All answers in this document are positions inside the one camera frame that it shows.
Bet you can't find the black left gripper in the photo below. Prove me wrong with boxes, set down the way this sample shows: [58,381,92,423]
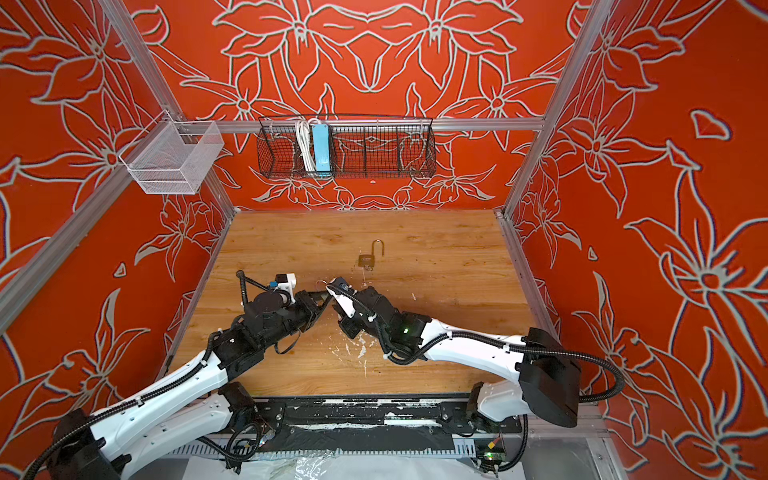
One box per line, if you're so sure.
[261,288,332,350]

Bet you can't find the white mesh basket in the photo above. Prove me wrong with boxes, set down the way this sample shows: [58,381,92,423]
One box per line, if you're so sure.
[121,121,224,195]

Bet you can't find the white cable bundle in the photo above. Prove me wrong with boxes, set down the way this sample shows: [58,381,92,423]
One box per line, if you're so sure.
[295,119,316,174]

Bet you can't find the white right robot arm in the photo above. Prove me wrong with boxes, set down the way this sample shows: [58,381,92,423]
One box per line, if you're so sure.
[327,282,626,428]

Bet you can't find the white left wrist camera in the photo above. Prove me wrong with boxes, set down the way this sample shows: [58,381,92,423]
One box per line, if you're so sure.
[269,273,297,295]

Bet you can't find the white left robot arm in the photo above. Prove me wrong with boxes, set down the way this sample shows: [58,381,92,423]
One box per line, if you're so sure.
[24,271,333,479]

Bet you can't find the light blue box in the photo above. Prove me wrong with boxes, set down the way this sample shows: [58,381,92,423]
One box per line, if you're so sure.
[312,123,331,176]

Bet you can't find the aluminium left side bar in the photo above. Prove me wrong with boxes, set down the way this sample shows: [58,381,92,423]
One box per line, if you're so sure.
[1,168,132,334]

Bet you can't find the aluminium frame post left rear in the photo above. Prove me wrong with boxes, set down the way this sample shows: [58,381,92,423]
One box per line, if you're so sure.
[99,0,186,121]

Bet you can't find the large brass padlock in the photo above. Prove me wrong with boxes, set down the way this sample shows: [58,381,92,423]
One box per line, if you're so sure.
[357,239,386,271]

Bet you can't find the aluminium frame post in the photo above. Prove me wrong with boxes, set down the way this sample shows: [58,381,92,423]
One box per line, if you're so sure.
[99,0,186,121]
[501,0,615,222]

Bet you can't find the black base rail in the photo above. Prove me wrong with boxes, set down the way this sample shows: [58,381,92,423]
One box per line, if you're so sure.
[194,393,522,457]

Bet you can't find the black wire basket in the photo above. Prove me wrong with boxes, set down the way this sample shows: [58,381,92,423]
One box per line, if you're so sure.
[256,115,437,179]

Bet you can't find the aluminium horizontal rear bar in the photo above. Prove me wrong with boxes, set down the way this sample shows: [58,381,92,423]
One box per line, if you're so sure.
[175,117,544,135]

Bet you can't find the aluminium frame post right rear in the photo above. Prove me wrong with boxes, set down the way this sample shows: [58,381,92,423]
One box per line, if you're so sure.
[501,0,615,222]

